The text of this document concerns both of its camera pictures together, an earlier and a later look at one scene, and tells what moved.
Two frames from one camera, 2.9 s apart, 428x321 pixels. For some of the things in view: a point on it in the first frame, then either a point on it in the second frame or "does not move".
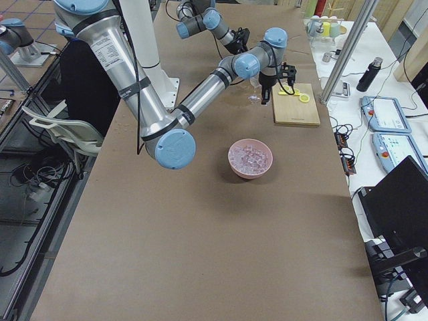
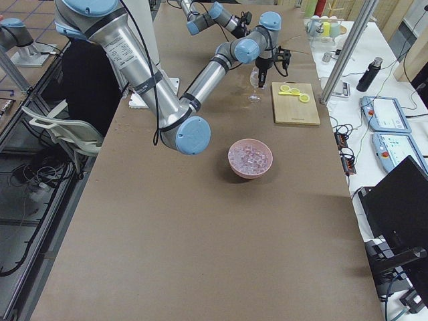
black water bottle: [368, 76] does not move
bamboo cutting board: [290, 110] does not move
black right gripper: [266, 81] to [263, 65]
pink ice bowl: [249, 158] does not move
